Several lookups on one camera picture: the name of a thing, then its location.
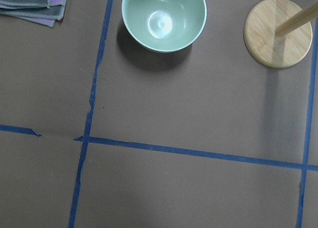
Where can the green bowl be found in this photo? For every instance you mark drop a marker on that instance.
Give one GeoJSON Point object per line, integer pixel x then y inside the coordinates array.
{"type": "Point", "coordinates": [164, 26]}

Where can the wooden mug stand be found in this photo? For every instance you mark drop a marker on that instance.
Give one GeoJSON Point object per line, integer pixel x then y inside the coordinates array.
{"type": "Point", "coordinates": [278, 33]}

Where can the grey purple folded cloths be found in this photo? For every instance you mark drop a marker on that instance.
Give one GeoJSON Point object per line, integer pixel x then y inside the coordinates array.
{"type": "Point", "coordinates": [45, 12]}

